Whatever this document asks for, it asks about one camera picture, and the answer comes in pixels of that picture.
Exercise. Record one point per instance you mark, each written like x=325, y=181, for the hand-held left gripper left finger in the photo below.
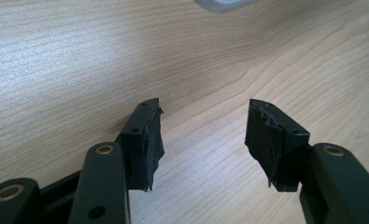
x=141, y=146

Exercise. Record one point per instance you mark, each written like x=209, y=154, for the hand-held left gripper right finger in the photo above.
x=275, y=146

